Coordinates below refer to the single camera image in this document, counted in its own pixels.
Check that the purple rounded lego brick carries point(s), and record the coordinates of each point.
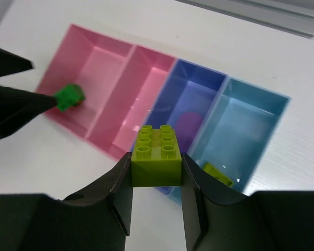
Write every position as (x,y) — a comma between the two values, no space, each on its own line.
(186,129)

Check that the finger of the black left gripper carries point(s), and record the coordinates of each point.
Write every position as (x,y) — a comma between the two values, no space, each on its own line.
(11,63)
(19,107)

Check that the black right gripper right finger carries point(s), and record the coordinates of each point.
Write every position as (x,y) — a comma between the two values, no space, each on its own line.
(216,217)

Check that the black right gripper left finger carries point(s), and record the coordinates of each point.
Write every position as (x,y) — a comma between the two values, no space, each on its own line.
(97,217)

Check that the lime rounded lego brick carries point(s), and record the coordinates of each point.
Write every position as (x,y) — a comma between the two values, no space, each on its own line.
(156,159)

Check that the green rounded lego brick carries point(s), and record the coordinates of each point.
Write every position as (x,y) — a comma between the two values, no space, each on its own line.
(69,96)

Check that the light blue container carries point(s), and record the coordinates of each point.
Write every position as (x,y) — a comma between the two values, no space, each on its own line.
(237,130)

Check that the pink divided container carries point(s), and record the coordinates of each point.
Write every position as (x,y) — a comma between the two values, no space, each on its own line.
(120,81)

